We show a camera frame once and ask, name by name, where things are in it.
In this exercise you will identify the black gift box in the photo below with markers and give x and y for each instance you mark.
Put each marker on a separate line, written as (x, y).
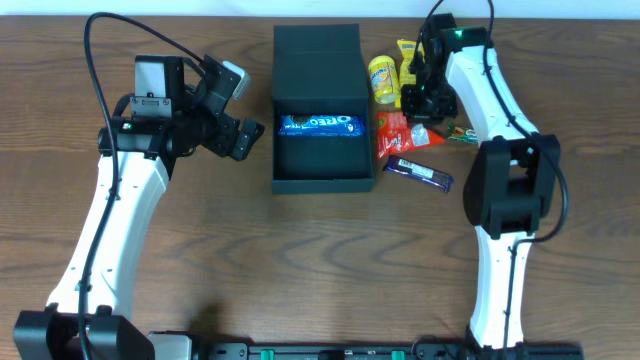
(319, 70)

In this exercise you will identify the dark blue chocolate bar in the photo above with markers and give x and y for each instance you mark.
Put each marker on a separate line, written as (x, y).
(415, 171)

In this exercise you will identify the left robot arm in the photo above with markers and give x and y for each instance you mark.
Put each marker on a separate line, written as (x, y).
(88, 314)

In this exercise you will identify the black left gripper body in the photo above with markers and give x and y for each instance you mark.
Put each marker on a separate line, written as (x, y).
(229, 135)

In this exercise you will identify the yellow candy jar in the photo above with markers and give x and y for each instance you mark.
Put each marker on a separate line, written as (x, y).
(383, 79)

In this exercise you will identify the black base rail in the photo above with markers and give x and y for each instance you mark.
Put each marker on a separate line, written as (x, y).
(370, 352)

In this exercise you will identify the green red KitKat bar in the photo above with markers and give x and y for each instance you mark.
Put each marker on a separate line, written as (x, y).
(462, 134)

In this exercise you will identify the red snack bag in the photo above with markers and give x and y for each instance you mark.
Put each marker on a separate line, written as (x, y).
(395, 135)

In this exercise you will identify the blue Oreo cookie pack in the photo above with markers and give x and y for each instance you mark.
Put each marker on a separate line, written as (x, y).
(322, 125)

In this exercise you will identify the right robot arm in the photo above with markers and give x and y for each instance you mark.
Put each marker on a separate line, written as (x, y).
(509, 188)

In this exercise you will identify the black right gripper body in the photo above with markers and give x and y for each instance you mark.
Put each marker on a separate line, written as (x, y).
(428, 103)

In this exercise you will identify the yellow snack bag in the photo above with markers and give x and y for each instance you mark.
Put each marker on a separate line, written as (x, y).
(403, 74)

